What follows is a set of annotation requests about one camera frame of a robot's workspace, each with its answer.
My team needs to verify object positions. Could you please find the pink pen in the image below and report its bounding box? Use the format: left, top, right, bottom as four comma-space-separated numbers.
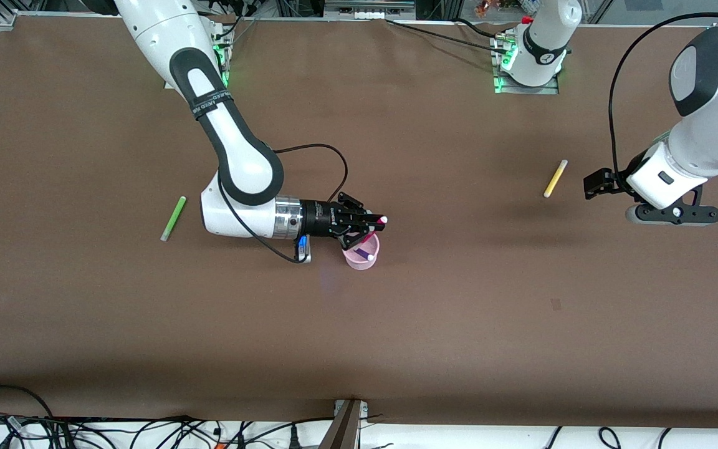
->
359, 215, 389, 245

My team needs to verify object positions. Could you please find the pink pen holder cup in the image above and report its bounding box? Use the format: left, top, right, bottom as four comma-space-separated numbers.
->
343, 232, 380, 271

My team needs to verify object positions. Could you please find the yellow pen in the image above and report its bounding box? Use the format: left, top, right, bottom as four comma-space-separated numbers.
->
543, 159, 568, 199

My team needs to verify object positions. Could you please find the green pen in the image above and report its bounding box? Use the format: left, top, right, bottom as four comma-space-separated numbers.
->
160, 196, 187, 243

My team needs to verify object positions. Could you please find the grey equipment box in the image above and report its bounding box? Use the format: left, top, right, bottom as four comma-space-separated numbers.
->
323, 0, 416, 21

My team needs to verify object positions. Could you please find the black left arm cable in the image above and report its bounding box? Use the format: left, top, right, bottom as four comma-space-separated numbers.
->
608, 11, 718, 181

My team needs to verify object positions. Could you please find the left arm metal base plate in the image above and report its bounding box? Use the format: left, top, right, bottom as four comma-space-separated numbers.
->
494, 69, 560, 95

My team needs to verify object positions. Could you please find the short black table cable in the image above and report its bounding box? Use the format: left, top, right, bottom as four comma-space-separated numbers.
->
456, 17, 500, 38

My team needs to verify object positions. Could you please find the long black table cable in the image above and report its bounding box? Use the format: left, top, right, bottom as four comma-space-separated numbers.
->
386, 19, 509, 52

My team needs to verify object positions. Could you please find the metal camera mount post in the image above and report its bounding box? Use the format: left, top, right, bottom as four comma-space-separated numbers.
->
318, 399, 369, 449

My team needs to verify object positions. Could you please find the looping black cable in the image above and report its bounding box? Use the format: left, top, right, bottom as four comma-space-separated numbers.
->
0, 384, 55, 425

